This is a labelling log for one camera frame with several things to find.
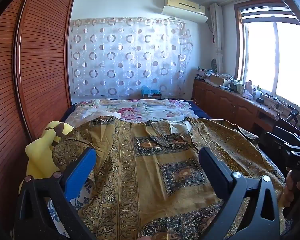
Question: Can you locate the person's right hand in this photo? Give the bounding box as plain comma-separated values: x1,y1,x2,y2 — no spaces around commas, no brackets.
283,177,299,208

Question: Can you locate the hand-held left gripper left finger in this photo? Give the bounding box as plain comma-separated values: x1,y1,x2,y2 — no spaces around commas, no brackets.
14,147,98,240

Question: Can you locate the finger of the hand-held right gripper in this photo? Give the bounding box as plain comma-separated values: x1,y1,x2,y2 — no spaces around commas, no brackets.
273,126,300,154

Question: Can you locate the pink floral bed sheet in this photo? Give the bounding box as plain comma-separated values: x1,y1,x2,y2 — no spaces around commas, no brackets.
65,99,198,128

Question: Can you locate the wooden-framed window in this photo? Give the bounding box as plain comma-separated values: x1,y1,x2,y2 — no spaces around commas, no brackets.
233,0,300,118

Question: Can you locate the white tissue holder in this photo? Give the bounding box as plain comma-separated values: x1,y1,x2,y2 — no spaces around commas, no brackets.
242,80,254,98

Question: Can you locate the wooden sideboard cabinet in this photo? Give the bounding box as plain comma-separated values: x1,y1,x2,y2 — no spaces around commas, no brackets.
192,78,300,140

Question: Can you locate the flat cardboard box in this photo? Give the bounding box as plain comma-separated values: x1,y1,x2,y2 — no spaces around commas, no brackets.
205,74,230,87

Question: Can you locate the cardboard box with teal bag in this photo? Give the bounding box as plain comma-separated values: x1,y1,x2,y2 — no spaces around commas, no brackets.
141,85,163,100

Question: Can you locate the wall air conditioner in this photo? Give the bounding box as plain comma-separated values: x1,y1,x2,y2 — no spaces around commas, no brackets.
161,0,208,23

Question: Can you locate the white tied side curtain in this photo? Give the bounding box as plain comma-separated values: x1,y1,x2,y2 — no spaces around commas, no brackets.
210,2,224,73

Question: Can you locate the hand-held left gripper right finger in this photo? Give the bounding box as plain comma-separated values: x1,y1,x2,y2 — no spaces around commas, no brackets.
198,147,281,240

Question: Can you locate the ochre patterned garment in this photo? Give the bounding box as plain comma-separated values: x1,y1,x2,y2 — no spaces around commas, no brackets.
51,116,287,240

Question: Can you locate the yellow plush toy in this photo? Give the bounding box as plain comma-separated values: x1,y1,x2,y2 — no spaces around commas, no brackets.
18,121,74,195

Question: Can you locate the circle-patterned sheer curtain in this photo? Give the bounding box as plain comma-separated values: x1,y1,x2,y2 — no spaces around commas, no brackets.
69,17,194,100

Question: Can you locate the wooden louvered wardrobe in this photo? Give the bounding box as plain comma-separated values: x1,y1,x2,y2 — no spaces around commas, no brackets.
0,0,77,233

